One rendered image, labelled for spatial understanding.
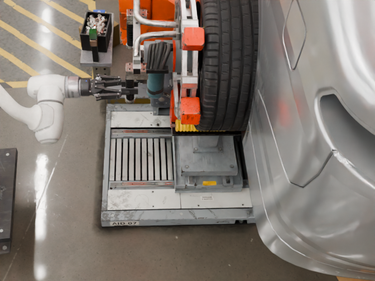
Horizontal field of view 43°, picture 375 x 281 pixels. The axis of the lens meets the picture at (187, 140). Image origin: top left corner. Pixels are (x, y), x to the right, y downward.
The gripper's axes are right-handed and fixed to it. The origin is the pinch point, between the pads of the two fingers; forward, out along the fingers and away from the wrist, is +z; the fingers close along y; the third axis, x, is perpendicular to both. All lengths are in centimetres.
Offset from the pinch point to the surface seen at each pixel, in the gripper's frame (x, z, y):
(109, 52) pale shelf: -38, -12, -62
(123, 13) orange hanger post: -9, -4, -59
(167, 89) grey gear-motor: -44, 19, -39
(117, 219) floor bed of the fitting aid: -75, -8, 23
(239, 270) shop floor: -83, 54, 48
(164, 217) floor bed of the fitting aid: -75, 17, 22
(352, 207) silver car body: 48, 56, 84
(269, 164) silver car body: 22, 46, 54
